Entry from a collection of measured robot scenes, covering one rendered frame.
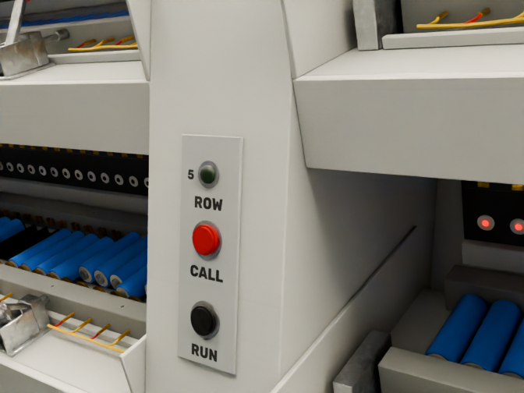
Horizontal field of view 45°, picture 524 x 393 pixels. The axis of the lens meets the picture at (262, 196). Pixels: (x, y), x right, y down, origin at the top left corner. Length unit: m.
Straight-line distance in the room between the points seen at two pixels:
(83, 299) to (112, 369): 0.07
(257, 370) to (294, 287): 0.05
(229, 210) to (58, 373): 0.20
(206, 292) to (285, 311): 0.05
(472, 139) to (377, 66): 0.06
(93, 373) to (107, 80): 0.20
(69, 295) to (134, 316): 0.07
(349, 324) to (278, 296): 0.07
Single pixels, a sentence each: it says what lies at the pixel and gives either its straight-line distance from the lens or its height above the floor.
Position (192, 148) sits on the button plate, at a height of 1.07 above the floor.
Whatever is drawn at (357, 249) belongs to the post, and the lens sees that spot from 0.37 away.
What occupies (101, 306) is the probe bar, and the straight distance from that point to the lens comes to 0.48.
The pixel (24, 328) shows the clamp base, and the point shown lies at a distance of 0.51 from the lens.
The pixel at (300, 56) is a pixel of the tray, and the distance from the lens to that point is 0.30.
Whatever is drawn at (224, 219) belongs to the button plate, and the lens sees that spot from 0.32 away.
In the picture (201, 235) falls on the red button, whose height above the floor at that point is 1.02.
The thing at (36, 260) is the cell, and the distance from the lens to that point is 0.60.
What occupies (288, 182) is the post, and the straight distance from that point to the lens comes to 0.30.
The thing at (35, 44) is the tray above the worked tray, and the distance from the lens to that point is 0.50.
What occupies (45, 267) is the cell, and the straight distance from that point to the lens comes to 0.58.
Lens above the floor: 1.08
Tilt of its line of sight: 6 degrees down
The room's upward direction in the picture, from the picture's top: 2 degrees clockwise
